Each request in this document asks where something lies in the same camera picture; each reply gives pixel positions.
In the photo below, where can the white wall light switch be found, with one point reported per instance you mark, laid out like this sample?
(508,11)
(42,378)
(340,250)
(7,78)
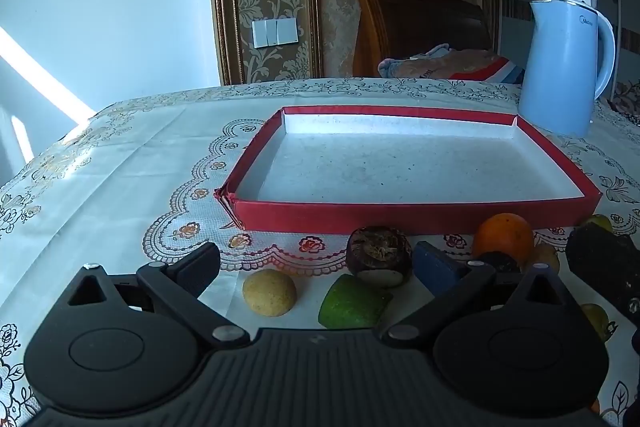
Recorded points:
(275,33)

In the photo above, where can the green tomato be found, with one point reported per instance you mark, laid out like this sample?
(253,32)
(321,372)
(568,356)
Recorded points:
(598,223)
(595,321)

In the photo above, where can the floral bedding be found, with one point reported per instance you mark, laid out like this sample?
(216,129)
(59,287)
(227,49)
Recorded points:
(627,99)

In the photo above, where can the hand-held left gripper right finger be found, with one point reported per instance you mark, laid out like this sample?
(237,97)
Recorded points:
(435,268)

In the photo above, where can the round yellow-brown fruit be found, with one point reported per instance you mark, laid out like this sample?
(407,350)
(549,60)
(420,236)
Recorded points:
(269,293)

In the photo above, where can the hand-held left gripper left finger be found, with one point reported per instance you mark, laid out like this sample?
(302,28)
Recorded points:
(200,269)

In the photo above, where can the large orange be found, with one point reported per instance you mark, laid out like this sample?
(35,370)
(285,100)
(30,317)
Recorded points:
(502,234)

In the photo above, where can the striped folded blanket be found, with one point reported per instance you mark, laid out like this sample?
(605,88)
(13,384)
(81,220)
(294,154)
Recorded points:
(450,64)

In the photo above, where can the red cardboard box tray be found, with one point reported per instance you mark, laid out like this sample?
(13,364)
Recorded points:
(400,162)

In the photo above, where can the green cucumber piece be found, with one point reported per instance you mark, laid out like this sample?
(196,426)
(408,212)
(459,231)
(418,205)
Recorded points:
(352,304)

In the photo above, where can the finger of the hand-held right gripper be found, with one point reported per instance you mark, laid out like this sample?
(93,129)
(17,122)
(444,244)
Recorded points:
(602,262)

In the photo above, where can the brown wooden headboard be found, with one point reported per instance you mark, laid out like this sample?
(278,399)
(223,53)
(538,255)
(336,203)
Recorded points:
(415,22)

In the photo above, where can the light blue electric kettle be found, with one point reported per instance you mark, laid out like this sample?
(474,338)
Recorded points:
(560,67)

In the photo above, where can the small pale yellow-brown fruit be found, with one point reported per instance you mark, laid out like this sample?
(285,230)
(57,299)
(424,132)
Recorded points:
(544,257)

